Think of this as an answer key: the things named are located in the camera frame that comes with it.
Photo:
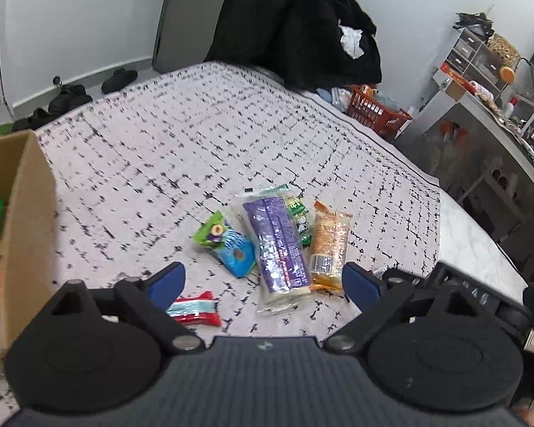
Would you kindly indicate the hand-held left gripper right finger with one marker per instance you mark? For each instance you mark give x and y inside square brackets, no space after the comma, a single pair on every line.
[360,283]

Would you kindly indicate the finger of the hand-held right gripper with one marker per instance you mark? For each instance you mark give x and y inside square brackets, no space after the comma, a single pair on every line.
[405,277]

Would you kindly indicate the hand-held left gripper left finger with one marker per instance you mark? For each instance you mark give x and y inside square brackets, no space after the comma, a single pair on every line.
[168,281]

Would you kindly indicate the red light blue snack packet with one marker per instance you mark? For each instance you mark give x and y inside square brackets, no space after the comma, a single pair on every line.
[196,311]

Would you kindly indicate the small green hazelnut snack packet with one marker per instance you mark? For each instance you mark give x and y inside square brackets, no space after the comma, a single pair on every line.
[211,231]

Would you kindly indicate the small blue snack packet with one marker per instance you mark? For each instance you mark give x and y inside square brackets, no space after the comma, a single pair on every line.
[238,255]

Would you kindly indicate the green white printed snack packet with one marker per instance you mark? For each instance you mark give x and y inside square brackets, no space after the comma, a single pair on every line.
[300,220]

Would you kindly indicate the purple long snack packet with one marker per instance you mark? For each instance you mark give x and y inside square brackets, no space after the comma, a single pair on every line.
[276,253]

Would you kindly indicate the brown cardboard box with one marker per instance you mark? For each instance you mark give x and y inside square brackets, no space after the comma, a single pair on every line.
[26,231]

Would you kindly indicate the white mattress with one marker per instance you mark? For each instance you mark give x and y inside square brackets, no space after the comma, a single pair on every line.
[471,240]

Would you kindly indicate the black white patterned blanket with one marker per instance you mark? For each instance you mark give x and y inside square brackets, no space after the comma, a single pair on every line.
[160,142]

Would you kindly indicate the white desk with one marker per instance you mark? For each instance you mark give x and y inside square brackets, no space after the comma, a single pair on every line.
[485,142]

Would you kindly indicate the red plastic basket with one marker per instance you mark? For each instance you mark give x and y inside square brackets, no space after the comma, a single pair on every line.
[378,113]

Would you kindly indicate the white bottle red cap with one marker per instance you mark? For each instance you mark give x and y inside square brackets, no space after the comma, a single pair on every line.
[510,107]

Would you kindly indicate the blue grey cloth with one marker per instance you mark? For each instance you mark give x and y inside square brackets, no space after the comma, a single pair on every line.
[333,96]

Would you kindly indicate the small cardboard box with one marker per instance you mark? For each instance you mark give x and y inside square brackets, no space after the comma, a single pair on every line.
[447,86]

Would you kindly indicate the red packet on desk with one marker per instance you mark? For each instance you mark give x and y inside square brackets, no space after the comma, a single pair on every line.
[458,79]

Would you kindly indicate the black slipper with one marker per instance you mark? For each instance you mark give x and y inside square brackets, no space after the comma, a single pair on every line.
[119,80]
[71,98]

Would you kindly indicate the dark cloth pile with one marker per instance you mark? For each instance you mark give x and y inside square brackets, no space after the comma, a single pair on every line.
[35,120]

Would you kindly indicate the orange plush ball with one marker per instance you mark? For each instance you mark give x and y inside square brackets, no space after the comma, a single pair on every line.
[507,74]

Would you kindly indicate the grey drawer organiser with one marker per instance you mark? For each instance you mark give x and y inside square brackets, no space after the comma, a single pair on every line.
[471,62]

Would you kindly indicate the white crumpled cloth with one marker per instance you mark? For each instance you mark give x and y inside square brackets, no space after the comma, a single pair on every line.
[351,40]

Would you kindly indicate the woven basket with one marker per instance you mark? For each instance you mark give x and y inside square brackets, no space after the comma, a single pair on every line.
[505,49]

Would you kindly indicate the black bag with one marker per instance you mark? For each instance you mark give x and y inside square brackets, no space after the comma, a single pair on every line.
[475,24]

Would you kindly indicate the grey door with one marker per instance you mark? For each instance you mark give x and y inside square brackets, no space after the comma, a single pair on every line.
[182,18]

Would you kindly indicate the black clothes pile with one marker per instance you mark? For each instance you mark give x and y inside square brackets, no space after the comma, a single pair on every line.
[293,22]

